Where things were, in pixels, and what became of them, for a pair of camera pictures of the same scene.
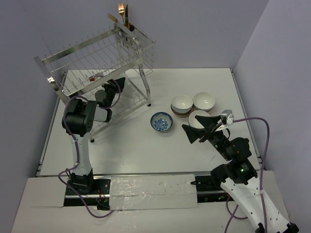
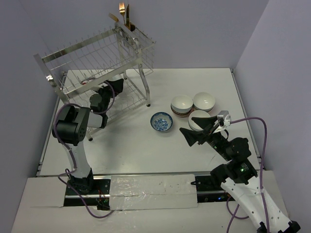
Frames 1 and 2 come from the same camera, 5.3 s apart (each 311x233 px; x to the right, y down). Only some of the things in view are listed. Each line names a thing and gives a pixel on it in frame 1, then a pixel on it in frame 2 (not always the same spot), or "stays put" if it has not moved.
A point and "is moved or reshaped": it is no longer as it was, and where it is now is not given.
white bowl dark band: x=124 y=74 is moved or reshaped
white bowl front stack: x=193 y=122 stays put
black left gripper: x=112 y=87 stays put
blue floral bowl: x=161 y=122 stays put
